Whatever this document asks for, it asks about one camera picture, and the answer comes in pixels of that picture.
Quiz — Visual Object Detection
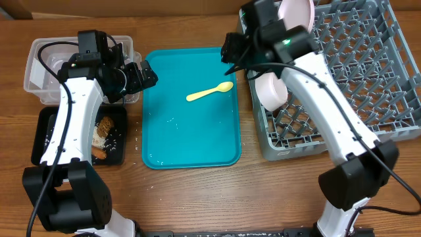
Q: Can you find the pile of spilled rice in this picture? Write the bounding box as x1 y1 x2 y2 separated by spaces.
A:
91 126 107 149

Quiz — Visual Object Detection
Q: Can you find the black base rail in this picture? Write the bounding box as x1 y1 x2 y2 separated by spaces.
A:
72 223 376 237

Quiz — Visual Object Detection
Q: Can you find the clear plastic bin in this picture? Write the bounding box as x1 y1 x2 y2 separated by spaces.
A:
23 35 143 105

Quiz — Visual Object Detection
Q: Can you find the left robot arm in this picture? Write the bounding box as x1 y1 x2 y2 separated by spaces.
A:
22 30 158 236

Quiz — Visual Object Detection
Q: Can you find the black plastic tray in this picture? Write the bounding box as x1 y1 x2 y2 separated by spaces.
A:
31 105 128 165

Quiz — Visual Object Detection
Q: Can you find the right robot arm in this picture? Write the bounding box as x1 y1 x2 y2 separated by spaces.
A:
221 1 399 236

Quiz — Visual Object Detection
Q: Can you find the teal serving tray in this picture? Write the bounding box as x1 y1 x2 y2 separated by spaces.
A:
141 47 241 170

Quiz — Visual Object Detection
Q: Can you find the brown carrot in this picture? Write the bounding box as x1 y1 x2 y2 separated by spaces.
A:
91 146 107 160

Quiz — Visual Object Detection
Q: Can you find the pink round plate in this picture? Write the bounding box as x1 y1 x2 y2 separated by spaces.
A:
278 0 315 33

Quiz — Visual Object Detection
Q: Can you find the yellow plastic spoon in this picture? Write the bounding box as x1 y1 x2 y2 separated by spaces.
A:
186 82 234 102

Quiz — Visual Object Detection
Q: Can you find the grey dishwasher rack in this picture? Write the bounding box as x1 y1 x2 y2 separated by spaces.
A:
251 0 420 161

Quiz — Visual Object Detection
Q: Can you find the pink bowl with rice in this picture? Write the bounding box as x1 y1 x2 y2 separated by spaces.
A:
255 72 288 111

